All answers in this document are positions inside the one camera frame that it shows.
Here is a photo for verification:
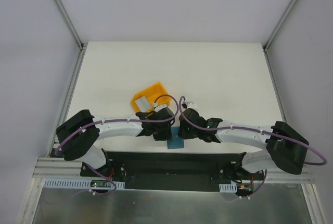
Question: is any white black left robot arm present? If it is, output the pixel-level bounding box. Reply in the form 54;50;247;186
54;105;175;177

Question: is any aluminium frame rail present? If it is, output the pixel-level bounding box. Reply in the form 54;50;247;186
263;0;299;53
53;0;85;50

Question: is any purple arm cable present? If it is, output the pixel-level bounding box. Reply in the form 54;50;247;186
54;94;180;157
178;95;328;167

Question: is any aluminium frame rail right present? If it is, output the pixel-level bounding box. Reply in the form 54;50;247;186
263;0;299;53

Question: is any white slotted cable duct left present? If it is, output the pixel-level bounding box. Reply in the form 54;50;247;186
44;178;125;190

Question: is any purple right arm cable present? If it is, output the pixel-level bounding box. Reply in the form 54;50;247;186
178;95;328;167

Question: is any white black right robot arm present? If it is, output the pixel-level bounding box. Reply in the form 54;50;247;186
178;108;309;180

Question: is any white slotted cable duct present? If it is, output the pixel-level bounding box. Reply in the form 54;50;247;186
219;183;237;193
44;178;125;190

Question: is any stack of white cards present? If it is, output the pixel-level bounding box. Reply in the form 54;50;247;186
135;96;152;112

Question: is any blue leather card holder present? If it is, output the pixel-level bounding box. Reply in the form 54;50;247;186
167;127;185;150

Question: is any aluminium frame rail left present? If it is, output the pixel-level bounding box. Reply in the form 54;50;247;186
53;0;85;50

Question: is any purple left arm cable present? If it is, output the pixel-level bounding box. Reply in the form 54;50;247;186
54;94;180;157

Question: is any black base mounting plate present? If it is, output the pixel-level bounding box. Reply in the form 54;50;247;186
49;150;273;192

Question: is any yellow plastic bin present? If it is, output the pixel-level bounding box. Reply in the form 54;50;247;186
131;82;168;112

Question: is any white slotted cable duct right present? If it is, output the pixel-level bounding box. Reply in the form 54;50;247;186
219;183;237;193

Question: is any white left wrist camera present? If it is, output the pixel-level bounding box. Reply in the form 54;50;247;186
152;102;167;111

